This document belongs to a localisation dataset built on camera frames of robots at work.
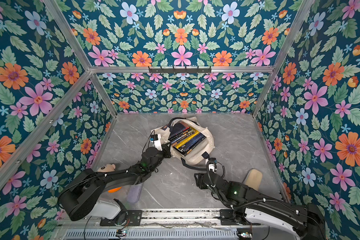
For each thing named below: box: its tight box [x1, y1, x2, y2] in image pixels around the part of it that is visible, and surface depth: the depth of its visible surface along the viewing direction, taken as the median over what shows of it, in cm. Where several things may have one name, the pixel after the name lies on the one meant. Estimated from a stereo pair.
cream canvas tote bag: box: [175, 130, 215, 166], surface depth 94 cm
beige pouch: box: [242, 168, 263, 191], surface depth 86 cm
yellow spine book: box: [174, 126, 201, 149], surface depth 97 cm
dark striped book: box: [168, 122, 192, 142], surface depth 95 cm
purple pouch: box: [127, 183, 143, 203], surface depth 81 cm
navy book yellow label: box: [173, 133, 207, 156], surface depth 95 cm
